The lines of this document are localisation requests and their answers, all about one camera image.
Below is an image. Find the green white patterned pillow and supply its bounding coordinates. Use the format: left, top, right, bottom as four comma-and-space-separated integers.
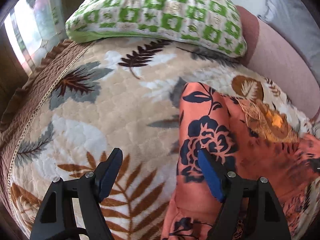
66, 0, 247, 58

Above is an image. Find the pink cylindrical bolster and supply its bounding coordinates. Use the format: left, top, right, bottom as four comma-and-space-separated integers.
236, 6, 319, 120

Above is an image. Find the stained glass window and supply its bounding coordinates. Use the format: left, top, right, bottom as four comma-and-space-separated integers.
4, 0, 67, 75

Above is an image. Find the grey pillow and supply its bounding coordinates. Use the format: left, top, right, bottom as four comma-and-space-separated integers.
258, 0, 319, 79

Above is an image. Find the orange floral garment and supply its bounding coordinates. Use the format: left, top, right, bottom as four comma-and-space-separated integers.
162, 82, 319, 239

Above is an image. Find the beige leaf-pattern quilt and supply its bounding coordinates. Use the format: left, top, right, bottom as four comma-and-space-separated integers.
1, 38, 313, 239

